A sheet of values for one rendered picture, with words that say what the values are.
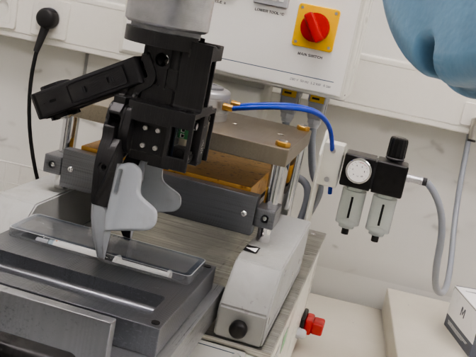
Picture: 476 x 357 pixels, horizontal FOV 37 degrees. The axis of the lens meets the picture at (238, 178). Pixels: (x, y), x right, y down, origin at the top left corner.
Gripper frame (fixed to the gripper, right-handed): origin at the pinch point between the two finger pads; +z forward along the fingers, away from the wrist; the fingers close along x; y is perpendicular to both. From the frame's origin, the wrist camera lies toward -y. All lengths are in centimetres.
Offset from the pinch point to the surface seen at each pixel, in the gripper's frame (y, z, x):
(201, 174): 4.4, -4.6, 13.6
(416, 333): 35, 22, 51
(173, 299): 9.0, 1.7, -6.4
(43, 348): 5.2, 0.2, -22.6
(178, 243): 0.0, 8.3, 25.8
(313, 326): 19, 21, 42
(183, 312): 10.0, 2.9, -5.9
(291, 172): 12.4, -4.2, 28.5
